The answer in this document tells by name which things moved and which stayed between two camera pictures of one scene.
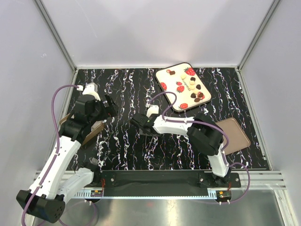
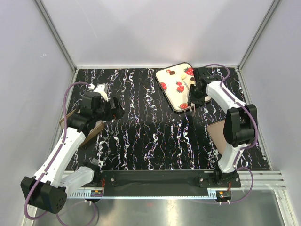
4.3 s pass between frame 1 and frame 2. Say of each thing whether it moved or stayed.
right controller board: stayed
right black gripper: moved
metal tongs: moved
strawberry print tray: stayed
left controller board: stayed
